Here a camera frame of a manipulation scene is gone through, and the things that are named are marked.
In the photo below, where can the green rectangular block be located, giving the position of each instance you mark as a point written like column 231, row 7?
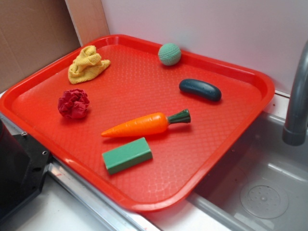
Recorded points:
column 126, row 156

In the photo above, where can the orange plastic carrot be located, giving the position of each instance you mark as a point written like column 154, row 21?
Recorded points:
column 147, row 125

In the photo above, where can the grey faucet spout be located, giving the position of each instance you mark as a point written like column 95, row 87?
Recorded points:
column 296, row 123

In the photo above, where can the dark green plastic pickle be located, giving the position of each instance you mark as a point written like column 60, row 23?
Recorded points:
column 201, row 89

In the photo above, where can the grey plastic sink basin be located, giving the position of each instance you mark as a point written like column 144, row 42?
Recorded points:
column 261, row 184

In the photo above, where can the brown cardboard panel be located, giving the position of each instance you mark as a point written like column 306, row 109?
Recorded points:
column 33, row 34

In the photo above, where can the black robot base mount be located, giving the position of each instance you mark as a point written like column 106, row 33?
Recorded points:
column 24, row 163

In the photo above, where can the green textured ball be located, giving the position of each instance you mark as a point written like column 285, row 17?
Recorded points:
column 169, row 54

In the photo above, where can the red crumpled cloth ball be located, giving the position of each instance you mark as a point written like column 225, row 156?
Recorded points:
column 73, row 104

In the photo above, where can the yellow crumpled cloth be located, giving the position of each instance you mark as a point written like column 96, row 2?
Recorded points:
column 87, row 66

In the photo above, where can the red plastic tray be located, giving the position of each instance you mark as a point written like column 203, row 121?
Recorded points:
column 137, row 84

